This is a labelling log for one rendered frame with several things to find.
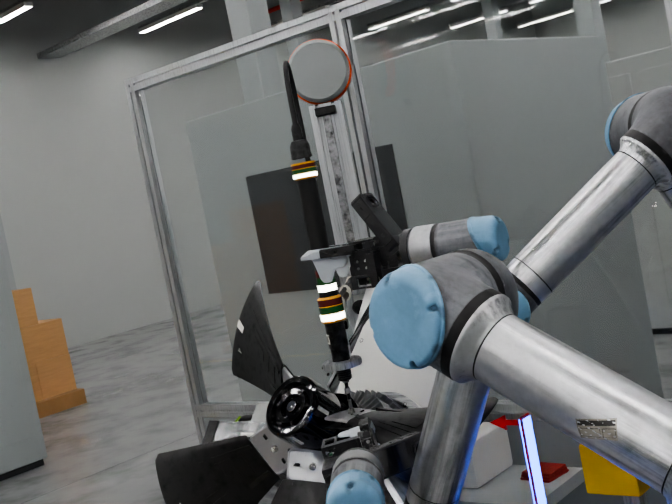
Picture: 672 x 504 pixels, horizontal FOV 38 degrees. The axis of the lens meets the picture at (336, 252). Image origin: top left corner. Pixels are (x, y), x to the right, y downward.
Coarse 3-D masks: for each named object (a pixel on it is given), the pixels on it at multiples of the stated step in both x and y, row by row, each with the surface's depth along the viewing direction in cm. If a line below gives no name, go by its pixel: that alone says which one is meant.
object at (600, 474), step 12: (588, 456) 167; (600, 456) 165; (588, 468) 167; (600, 468) 166; (612, 468) 164; (588, 480) 168; (600, 480) 166; (612, 480) 165; (624, 480) 163; (636, 480) 162; (588, 492) 168; (600, 492) 167; (612, 492) 165; (624, 492) 164; (636, 492) 162
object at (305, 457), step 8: (296, 448) 173; (288, 456) 172; (296, 456) 172; (304, 456) 172; (312, 456) 173; (320, 456) 173; (288, 464) 171; (304, 464) 171; (320, 464) 172; (288, 472) 170; (296, 472) 170; (304, 472) 170; (312, 472) 171; (320, 472) 171; (304, 480) 169; (312, 480) 170; (320, 480) 170
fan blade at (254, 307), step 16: (256, 288) 198; (256, 304) 197; (240, 320) 203; (256, 320) 195; (240, 336) 203; (256, 336) 195; (272, 336) 188; (256, 352) 196; (272, 352) 188; (240, 368) 204; (256, 368) 197; (272, 368) 189; (256, 384) 199; (272, 384) 192
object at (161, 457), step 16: (192, 448) 185; (208, 448) 183; (224, 448) 182; (240, 448) 180; (160, 464) 189; (176, 464) 187; (192, 464) 185; (208, 464) 183; (224, 464) 182; (240, 464) 181; (256, 464) 180; (160, 480) 188; (176, 480) 186; (192, 480) 185; (208, 480) 183; (224, 480) 182; (240, 480) 181; (256, 480) 181; (272, 480) 180; (176, 496) 186; (192, 496) 185; (208, 496) 183; (224, 496) 182; (240, 496) 182; (256, 496) 181
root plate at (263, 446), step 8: (256, 432) 180; (264, 432) 180; (256, 440) 180; (264, 440) 180; (272, 440) 180; (280, 440) 179; (256, 448) 180; (264, 448) 180; (280, 448) 179; (288, 448) 179; (264, 456) 180; (272, 456) 180; (280, 456) 180; (272, 464) 180; (280, 464) 180; (280, 472) 180
